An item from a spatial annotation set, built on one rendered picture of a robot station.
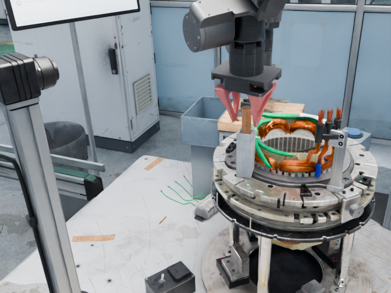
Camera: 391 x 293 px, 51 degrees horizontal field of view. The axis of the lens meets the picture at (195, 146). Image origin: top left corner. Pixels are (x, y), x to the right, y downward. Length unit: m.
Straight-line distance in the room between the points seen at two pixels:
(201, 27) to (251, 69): 0.12
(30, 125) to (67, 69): 2.85
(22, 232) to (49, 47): 1.43
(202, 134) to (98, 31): 2.01
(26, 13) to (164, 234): 0.91
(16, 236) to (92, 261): 1.56
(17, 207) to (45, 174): 2.40
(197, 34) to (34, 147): 0.28
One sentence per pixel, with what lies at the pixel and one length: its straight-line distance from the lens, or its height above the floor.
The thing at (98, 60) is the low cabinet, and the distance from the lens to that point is 3.09.
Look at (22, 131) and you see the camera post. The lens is 0.46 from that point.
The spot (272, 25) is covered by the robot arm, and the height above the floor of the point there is 1.30.
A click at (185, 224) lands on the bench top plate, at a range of 1.17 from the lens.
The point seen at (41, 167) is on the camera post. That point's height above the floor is 1.28.
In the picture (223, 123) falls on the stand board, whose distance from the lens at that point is 1.07.
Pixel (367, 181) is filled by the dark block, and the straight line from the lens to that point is 0.80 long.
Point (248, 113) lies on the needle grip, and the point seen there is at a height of 1.22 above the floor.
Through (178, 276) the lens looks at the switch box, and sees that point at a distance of 0.94.
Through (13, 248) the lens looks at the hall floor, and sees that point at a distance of 2.55.
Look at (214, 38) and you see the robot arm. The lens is 0.60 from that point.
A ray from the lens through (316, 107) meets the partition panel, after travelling 3.22.
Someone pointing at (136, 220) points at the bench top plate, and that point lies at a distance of 1.21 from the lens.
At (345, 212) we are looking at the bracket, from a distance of 0.75.
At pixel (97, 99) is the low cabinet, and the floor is 0.43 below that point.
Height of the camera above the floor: 1.49
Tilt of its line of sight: 27 degrees down
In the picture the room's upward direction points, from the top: 2 degrees counter-clockwise
